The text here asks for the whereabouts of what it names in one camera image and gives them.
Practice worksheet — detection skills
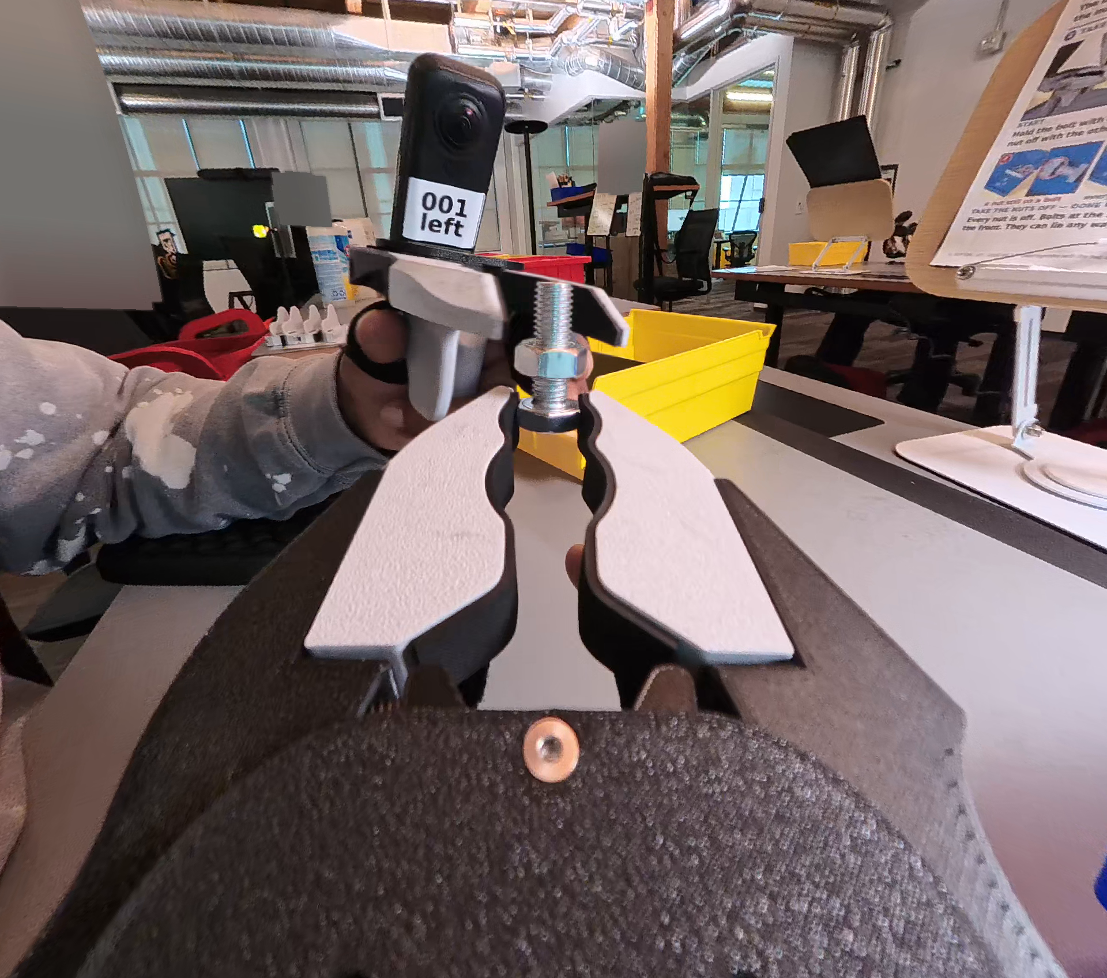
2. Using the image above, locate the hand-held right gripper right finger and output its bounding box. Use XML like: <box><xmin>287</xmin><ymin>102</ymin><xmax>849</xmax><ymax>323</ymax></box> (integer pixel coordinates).
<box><xmin>579</xmin><ymin>388</ymin><xmax>797</xmax><ymax>665</ymax></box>

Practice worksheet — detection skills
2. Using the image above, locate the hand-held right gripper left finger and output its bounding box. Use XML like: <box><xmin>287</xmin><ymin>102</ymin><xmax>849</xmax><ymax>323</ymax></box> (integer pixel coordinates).
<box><xmin>304</xmin><ymin>385</ymin><xmax>520</xmax><ymax>663</ymax></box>

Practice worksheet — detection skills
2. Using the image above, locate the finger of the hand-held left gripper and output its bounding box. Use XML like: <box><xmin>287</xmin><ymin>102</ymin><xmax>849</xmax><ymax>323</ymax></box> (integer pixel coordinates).
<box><xmin>385</xmin><ymin>255</ymin><xmax>509</xmax><ymax>339</ymax></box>
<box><xmin>502</xmin><ymin>274</ymin><xmax>632</xmax><ymax>348</ymax></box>

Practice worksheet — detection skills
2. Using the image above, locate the silver steel bolt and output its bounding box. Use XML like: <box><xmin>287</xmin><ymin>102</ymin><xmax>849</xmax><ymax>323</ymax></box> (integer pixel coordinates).
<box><xmin>516</xmin><ymin>281</ymin><xmax>593</xmax><ymax>432</ymax></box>

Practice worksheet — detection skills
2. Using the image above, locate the silver hex nut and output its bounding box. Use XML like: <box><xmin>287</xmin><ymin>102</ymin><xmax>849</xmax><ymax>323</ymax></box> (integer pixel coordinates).
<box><xmin>514</xmin><ymin>340</ymin><xmax>593</xmax><ymax>384</ymax></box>

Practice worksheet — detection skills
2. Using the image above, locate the person's left forearm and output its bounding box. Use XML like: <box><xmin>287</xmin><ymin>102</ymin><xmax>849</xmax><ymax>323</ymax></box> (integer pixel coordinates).
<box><xmin>0</xmin><ymin>321</ymin><xmax>386</xmax><ymax>574</ymax></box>

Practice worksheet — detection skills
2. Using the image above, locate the person's left hand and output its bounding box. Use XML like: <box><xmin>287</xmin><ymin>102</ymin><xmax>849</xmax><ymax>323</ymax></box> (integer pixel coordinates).
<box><xmin>336</xmin><ymin>302</ymin><xmax>520</xmax><ymax>453</ymax></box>

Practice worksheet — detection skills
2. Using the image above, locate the black floor lamp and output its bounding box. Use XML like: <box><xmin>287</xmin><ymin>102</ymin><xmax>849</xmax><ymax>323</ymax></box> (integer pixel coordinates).
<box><xmin>506</xmin><ymin>119</ymin><xmax>548</xmax><ymax>253</ymax></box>

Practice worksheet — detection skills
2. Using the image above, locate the yellow plastic bin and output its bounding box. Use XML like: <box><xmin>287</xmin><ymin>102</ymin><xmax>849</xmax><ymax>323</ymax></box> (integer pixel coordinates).
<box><xmin>519</xmin><ymin>307</ymin><xmax>776</xmax><ymax>477</ymax></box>

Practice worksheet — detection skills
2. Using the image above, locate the black office chair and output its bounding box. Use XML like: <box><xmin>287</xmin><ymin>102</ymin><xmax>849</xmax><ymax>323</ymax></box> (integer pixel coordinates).
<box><xmin>653</xmin><ymin>208</ymin><xmax>721</xmax><ymax>311</ymax></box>

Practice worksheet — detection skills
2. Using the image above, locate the white wipes container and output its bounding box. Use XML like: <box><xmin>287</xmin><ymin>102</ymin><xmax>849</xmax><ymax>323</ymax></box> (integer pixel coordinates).
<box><xmin>307</xmin><ymin>221</ymin><xmax>357</xmax><ymax>304</ymax></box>

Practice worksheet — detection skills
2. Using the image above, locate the row of white finger parts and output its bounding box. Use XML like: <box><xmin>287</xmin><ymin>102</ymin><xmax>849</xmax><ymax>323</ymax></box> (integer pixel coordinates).
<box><xmin>263</xmin><ymin>303</ymin><xmax>349</xmax><ymax>349</ymax></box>

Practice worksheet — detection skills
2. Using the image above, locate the small yellow bin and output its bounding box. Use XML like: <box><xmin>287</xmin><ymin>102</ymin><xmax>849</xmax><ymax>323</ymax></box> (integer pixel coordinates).
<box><xmin>789</xmin><ymin>241</ymin><xmax>870</xmax><ymax>270</ymax></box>

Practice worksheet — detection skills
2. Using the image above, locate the black monitor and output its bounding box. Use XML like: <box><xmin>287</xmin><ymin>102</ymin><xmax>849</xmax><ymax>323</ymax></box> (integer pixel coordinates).
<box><xmin>164</xmin><ymin>169</ymin><xmax>332</xmax><ymax>263</ymax></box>

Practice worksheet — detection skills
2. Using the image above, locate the red plastic bin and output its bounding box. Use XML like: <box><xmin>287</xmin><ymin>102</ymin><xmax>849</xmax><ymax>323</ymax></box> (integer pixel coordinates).
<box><xmin>111</xmin><ymin>309</ymin><xmax>271</xmax><ymax>382</ymax></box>

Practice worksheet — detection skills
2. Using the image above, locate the small wooden board stand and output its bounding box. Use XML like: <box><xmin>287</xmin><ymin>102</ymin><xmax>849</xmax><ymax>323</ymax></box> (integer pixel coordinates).
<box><xmin>785</xmin><ymin>115</ymin><xmax>897</xmax><ymax>272</ymax></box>

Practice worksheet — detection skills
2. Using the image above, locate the white board stand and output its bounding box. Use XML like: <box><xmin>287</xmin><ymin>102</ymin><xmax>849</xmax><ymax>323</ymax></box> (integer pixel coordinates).
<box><xmin>895</xmin><ymin>303</ymin><xmax>1107</xmax><ymax>514</ymax></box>

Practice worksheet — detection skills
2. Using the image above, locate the wooden instruction board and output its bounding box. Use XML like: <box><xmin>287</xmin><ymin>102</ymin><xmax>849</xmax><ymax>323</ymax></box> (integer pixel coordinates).
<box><xmin>903</xmin><ymin>0</ymin><xmax>1107</xmax><ymax>304</ymax></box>

